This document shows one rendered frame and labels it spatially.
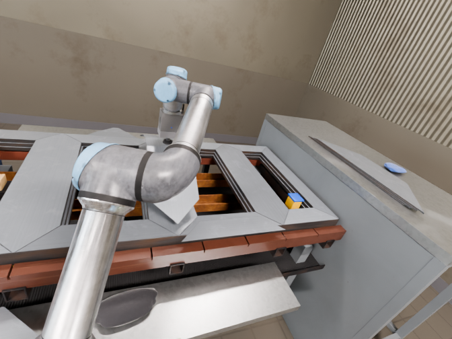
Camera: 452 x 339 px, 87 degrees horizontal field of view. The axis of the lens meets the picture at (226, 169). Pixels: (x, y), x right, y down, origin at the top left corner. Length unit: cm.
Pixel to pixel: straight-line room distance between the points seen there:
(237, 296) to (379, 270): 62
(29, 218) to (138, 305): 43
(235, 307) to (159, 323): 26
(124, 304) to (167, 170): 52
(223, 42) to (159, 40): 79
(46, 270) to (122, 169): 43
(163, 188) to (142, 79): 284
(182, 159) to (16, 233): 56
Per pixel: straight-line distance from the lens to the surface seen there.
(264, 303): 103
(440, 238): 119
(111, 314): 90
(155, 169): 51
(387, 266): 124
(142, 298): 92
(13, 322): 93
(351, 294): 140
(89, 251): 56
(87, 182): 56
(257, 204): 111
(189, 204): 90
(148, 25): 324
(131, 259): 85
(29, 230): 93
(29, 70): 346
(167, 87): 82
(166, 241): 88
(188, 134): 62
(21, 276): 88
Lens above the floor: 150
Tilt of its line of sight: 29 degrees down
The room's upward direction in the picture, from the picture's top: 16 degrees clockwise
